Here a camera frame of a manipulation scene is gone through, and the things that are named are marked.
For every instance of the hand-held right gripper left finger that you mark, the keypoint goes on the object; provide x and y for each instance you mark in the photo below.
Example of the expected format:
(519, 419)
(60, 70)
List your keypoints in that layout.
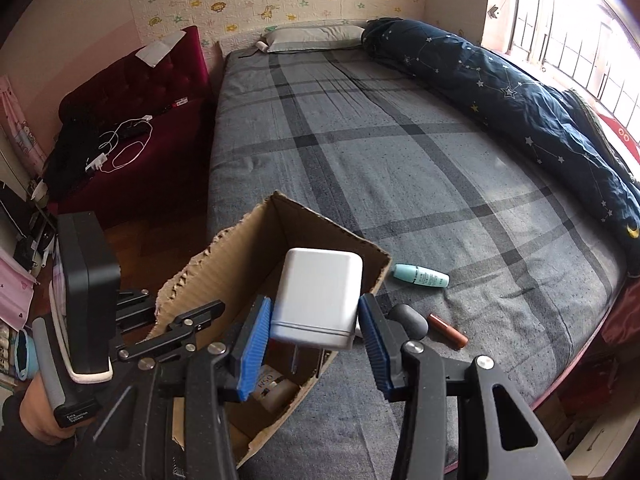
(252, 345)

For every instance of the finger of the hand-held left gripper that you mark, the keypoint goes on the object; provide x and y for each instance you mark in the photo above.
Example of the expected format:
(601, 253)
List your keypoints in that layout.
(175, 331)
(136, 306)

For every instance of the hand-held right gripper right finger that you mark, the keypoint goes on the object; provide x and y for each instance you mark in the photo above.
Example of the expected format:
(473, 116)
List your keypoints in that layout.
(375, 345)

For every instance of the black oval case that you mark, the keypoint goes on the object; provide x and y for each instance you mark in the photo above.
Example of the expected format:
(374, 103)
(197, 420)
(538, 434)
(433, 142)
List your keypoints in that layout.
(412, 320)

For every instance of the white cream jar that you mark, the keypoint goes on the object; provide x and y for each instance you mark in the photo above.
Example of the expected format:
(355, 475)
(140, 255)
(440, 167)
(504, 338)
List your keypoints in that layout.
(272, 390)

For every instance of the brown lipstick tube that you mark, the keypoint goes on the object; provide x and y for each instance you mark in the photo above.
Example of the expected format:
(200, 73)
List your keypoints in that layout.
(447, 330)

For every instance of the large white charger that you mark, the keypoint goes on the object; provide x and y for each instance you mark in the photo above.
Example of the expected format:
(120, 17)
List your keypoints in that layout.
(320, 295)

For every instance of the teal plastic bottle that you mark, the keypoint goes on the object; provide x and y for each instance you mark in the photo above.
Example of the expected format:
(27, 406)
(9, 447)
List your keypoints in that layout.
(420, 276)

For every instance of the brown cardboard box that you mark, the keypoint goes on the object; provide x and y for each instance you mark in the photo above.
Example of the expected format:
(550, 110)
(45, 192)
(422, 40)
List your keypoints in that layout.
(315, 230)

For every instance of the person's left forearm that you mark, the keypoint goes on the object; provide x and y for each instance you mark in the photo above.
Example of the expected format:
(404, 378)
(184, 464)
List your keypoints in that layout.
(25, 460)

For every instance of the person's left hand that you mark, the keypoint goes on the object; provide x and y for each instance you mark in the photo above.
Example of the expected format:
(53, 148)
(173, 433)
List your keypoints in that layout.
(35, 410)

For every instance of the pink hanging cloth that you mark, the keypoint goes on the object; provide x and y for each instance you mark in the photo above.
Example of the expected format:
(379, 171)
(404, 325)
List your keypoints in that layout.
(15, 290)

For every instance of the cluttered shelf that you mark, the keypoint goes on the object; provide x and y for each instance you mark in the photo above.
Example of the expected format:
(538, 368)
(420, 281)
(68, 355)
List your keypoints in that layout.
(25, 230)

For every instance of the blue round cup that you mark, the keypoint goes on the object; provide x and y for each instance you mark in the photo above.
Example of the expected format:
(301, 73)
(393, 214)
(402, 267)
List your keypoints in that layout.
(22, 355)

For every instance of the black cloth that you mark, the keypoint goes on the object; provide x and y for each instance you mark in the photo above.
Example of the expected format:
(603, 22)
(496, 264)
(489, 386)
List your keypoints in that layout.
(70, 150)

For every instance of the red velvet sofa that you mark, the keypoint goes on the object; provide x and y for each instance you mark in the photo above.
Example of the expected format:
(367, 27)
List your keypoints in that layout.
(165, 160)

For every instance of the pink printed cloth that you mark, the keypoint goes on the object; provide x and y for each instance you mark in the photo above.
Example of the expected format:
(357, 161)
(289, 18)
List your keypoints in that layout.
(12, 120)

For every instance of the small red white card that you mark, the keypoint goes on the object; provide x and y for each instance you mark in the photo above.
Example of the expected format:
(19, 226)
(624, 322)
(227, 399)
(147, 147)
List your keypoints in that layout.
(179, 102)

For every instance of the white paper sheet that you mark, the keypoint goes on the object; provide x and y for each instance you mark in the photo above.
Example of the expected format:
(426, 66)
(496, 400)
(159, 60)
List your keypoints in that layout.
(160, 50)

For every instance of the beige wooden cabinet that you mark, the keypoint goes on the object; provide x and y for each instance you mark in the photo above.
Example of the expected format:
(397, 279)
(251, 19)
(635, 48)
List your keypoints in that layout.
(615, 440)

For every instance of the navy star-print quilt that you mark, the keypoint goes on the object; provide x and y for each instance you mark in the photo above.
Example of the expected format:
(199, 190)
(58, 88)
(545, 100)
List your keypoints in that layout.
(525, 100)

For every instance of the small white roll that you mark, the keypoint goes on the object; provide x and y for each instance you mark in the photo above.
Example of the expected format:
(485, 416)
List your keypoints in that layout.
(260, 47)

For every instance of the grey pillow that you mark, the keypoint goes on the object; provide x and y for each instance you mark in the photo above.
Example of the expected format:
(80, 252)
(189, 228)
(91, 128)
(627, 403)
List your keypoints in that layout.
(310, 39)

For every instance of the red cushion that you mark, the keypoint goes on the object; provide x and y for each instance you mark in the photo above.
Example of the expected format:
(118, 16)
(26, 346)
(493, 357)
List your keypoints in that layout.
(620, 135)

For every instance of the barred window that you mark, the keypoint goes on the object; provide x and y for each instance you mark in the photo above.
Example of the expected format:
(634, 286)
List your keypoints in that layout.
(575, 35)

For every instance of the dark wall hook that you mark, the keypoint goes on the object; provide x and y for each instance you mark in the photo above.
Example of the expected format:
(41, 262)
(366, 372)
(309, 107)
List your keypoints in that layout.
(493, 11)

